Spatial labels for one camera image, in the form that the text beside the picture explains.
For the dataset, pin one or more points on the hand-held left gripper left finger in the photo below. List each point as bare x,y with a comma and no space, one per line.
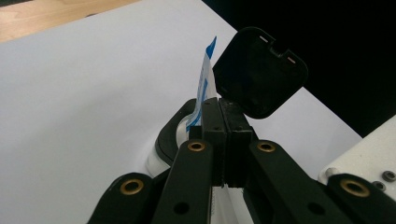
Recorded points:
193,174

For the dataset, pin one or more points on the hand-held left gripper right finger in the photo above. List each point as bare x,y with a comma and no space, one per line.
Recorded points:
267,174

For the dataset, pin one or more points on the blue and white bag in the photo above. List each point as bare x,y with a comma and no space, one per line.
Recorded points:
204,77

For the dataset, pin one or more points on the white paper sheet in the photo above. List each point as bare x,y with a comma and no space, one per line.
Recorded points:
77,109

